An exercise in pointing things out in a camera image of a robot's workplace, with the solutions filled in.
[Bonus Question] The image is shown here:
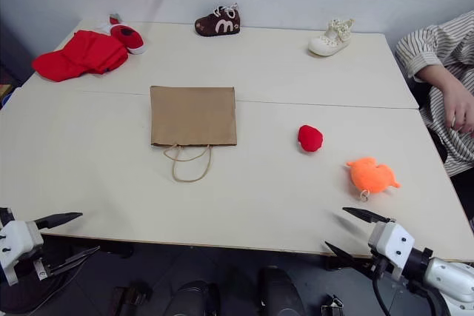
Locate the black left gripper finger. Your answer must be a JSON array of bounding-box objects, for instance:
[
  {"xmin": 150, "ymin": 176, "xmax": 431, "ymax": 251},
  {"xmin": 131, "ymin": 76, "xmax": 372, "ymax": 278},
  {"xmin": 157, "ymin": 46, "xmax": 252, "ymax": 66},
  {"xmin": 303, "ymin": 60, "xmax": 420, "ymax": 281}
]
[
  {"xmin": 49, "ymin": 245, "xmax": 101, "ymax": 278},
  {"xmin": 35, "ymin": 212, "xmax": 84, "ymax": 230}
]

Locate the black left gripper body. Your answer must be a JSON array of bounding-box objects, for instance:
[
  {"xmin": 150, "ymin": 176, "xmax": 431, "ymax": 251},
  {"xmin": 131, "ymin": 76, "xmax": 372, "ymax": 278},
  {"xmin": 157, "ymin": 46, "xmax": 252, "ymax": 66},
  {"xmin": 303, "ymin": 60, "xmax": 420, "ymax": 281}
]
[{"xmin": 15, "ymin": 247, "xmax": 57, "ymax": 283}]

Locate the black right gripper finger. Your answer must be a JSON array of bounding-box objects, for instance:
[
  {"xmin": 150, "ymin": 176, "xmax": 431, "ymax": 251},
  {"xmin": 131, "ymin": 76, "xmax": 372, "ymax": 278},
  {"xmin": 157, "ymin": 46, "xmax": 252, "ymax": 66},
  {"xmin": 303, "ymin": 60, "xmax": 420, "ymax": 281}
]
[
  {"xmin": 342, "ymin": 206, "xmax": 394, "ymax": 225},
  {"xmin": 324, "ymin": 241, "xmax": 374, "ymax": 270}
]

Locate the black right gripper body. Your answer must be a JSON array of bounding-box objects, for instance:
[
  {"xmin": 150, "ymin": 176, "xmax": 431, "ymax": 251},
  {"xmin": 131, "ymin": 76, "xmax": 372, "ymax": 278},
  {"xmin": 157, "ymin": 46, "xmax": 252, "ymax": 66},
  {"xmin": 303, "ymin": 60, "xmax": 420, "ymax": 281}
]
[{"xmin": 369, "ymin": 251, "xmax": 393, "ymax": 279}]

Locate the person's bare hand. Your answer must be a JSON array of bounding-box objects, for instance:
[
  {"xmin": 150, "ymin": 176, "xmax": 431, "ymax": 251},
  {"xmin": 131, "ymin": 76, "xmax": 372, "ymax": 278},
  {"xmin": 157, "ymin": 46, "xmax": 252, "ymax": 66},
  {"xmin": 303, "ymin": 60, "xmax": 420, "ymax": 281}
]
[{"xmin": 442, "ymin": 88, "xmax": 474, "ymax": 136}]

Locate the orange plush toy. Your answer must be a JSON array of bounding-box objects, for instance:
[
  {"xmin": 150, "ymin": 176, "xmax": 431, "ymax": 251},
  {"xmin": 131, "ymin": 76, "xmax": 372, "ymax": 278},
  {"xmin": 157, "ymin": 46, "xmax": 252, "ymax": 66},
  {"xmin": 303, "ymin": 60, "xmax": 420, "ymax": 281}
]
[{"xmin": 346, "ymin": 158, "xmax": 402, "ymax": 203}]

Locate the small metal clamp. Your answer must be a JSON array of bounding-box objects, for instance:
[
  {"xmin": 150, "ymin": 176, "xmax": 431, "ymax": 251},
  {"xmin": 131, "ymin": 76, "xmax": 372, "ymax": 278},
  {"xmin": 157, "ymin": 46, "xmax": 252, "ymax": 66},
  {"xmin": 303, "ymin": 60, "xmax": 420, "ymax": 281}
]
[{"xmin": 320, "ymin": 293, "xmax": 344, "ymax": 316}]

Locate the red plush toy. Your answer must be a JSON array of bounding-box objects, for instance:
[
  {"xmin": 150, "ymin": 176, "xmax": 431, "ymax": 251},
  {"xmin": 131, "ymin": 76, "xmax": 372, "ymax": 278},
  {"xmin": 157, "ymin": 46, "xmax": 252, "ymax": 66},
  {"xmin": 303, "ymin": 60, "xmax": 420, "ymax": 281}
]
[{"xmin": 298, "ymin": 124, "xmax": 325, "ymax": 153}]

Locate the dark rounded shape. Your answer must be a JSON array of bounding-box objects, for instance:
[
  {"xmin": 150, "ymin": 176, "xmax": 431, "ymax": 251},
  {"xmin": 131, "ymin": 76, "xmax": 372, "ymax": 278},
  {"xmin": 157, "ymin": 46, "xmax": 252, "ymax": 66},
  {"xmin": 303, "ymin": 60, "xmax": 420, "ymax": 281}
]
[{"xmin": 164, "ymin": 280, "xmax": 222, "ymax": 316}]

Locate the red cloth garment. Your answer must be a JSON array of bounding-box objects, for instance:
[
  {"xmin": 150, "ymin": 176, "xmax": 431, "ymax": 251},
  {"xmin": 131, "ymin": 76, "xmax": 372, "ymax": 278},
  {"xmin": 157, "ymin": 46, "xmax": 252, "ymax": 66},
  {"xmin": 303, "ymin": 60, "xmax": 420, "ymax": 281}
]
[{"xmin": 31, "ymin": 29, "xmax": 130, "ymax": 83}]

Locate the cream baby shoe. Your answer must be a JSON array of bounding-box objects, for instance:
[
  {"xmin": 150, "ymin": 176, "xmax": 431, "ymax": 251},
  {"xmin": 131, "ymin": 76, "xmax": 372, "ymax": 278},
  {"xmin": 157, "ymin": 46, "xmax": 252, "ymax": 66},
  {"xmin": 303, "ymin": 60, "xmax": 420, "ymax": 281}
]
[{"xmin": 307, "ymin": 17, "xmax": 356, "ymax": 57}]

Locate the person in striped shirt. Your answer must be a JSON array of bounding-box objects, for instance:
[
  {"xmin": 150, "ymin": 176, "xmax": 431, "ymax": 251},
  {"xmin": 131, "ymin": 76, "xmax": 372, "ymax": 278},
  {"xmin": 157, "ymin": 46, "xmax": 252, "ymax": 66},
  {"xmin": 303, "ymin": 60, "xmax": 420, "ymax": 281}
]
[{"xmin": 394, "ymin": 10, "xmax": 474, "ymax": 177}]

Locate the red baby shoe black spot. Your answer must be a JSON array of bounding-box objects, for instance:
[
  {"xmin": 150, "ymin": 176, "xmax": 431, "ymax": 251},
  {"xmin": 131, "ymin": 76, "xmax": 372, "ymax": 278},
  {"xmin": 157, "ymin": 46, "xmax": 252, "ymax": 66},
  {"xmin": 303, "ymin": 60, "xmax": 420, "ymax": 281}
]
[{"xmin": 98, "ymin": 13, "xmax": 146, "ymax": 56}]

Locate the brown baby shoe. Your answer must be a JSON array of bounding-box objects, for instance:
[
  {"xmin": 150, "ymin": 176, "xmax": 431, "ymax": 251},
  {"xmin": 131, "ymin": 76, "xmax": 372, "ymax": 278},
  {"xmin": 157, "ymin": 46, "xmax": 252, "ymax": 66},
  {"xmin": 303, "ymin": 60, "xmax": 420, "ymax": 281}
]
[{"xmin": 194, "ymin": 2, "xmax": 243, "ymax": 38}]

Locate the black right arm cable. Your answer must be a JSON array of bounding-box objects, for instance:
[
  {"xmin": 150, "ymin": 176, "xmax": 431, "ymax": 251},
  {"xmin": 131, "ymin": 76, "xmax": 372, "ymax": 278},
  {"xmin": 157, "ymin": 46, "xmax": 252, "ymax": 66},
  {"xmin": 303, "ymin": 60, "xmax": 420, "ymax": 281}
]
[{"xmin": 371, "ymin": 263, "xmax": 387, "ymax": 316}]

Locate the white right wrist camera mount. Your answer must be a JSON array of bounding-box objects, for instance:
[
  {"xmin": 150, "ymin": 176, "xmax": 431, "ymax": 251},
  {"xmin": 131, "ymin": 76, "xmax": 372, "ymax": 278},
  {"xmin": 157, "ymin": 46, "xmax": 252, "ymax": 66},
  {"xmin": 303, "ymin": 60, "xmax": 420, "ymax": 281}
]
[{"xmin": 367, "ymin": 221, "xmax": 416, "ymax": 280}]

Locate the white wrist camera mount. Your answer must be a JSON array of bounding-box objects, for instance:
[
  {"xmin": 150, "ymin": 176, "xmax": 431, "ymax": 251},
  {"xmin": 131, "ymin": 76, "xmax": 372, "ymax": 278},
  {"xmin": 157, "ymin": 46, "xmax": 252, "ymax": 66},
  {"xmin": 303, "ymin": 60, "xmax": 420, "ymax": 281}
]
[
  {"xmin": 0, "ymin": 219, "xmax": 44, "ymax": 287},
  {"xmin": 367, "ymin": 221, "xmax": 416, "ymax": 280}
]

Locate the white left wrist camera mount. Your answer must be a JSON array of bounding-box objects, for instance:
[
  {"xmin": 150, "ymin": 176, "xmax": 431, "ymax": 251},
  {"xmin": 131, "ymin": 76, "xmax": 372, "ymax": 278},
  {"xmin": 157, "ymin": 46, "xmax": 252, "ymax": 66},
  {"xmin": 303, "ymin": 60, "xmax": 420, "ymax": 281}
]
[{"xmin": 0, "ymin": 219, "xmax": 44, "ymax": 287}]

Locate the brown strap buckle object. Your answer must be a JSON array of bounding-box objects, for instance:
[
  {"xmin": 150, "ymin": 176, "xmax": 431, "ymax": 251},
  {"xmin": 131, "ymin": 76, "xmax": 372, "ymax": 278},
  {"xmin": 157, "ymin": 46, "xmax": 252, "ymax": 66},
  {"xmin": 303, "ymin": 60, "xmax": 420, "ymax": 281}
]
[{"xmin": 113, "ymin": 281, "xmax": 153, "ymax": 316}]

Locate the brown paper bag with handles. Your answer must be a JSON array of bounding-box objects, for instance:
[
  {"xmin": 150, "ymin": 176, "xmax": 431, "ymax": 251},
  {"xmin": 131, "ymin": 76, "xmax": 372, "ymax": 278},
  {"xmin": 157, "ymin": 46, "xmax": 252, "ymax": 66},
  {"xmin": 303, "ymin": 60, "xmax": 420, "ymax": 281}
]
[{"xmin": 149, "ymin": 85, "xmax": 238, "ymax": 184}]

